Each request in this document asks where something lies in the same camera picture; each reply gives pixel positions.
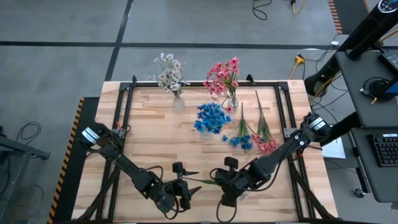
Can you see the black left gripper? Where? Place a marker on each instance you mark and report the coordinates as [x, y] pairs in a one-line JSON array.
[[177, 193]]

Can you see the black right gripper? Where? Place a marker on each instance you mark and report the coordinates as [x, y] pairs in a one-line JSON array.
[[236, 182]]

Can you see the ribbed clear glass vase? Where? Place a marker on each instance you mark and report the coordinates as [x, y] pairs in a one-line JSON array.
[[206, 136]]

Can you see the pink artificial flower bunch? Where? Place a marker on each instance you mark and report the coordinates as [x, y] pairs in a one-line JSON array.
[[264, 144], [214, 88], [233, 62], [217, 68]]

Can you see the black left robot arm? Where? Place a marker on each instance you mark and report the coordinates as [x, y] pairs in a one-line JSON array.
[[130, 169]]

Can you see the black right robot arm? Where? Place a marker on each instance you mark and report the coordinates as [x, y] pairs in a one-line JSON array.
[[280, 152]]

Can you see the conical clear glass vase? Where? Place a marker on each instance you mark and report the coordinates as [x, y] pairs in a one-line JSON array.
[[179, 105]]

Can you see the diamond-cut clear glass vase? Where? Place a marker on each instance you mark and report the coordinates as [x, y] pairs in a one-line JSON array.
[[234, 104]]

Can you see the white paper sheet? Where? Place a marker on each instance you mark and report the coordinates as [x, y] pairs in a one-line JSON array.
[[334, 151]]

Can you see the black platform with hazard stripes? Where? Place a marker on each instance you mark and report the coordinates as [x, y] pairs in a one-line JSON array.
[[71, 174]]

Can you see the black caster wheel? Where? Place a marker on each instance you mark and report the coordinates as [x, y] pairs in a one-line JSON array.
[[359, 193]]

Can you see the dark grey desk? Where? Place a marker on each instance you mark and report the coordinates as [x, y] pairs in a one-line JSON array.
[[357, 93]]

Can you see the black keyboard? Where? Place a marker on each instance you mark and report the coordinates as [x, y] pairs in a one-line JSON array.
[[385, 151]]

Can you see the small white power adapter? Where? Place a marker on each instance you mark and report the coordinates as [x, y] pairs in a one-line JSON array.
[[335, 43]]

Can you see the black tower fan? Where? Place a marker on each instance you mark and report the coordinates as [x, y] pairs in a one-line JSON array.
[[363, 31]]

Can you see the black flat desk device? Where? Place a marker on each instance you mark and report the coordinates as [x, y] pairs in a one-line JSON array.
[[390, 60]]

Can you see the black hazard-striped floor mat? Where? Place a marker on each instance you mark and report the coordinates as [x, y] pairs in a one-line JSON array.
[[348, 12]]

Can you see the grey metal bracket plate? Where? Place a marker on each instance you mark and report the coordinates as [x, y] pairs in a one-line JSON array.
[[288, 132]]

